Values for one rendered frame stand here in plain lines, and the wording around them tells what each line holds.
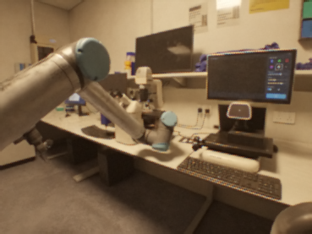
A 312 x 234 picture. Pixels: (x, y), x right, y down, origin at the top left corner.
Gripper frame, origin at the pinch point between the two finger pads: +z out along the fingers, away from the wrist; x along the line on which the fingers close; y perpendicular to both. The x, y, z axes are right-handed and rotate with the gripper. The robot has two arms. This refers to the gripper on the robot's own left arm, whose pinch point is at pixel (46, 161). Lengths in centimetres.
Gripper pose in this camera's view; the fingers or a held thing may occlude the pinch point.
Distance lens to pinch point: 112.5
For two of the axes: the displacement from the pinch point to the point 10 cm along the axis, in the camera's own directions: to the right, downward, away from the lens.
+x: -6.9, -0.2, 7.2
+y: 6.2, -5.2, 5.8
